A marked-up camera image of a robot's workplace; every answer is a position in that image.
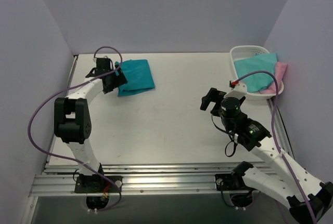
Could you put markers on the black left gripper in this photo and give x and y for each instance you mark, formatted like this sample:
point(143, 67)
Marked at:
point(116, 79)

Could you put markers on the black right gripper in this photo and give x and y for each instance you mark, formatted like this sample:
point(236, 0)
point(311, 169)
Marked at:
point(213, 102)

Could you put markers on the teal t shirt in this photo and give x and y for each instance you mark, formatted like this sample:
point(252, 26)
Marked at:
point(139, 78)

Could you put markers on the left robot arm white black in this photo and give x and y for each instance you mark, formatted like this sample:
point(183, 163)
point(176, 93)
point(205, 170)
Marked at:
point(72, 119)

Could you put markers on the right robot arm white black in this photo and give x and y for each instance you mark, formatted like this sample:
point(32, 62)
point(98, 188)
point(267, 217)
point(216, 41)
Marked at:
point(307, 198)

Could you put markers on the light teal shirt in basket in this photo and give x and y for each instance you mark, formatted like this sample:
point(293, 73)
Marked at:
point(258, 81)

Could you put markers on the white plastic laundry basket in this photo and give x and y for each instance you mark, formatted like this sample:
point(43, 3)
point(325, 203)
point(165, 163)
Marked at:
point(248, 51)

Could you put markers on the pink shirt in basket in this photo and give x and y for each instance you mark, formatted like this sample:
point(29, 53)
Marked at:
point(280, 69)

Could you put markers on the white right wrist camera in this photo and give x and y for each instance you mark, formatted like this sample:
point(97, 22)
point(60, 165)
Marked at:
point(238, 90)

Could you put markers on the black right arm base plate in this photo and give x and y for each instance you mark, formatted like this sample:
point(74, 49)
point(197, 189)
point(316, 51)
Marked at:
point(230, 182)

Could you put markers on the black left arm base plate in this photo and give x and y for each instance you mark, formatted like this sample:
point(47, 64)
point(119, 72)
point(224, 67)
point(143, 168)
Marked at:
point(93, 184)

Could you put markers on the aluminium rail frame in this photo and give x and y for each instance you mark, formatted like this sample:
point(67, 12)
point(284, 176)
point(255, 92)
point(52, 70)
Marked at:
point(160, 143)

